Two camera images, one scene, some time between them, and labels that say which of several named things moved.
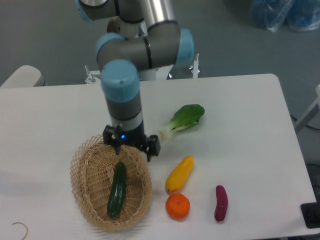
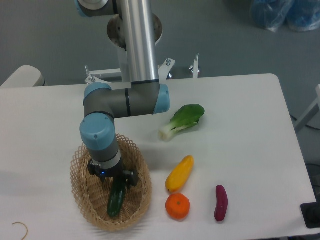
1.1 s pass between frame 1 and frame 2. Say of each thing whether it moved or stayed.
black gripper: moved
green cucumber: stayed
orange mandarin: stayed
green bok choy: stayed
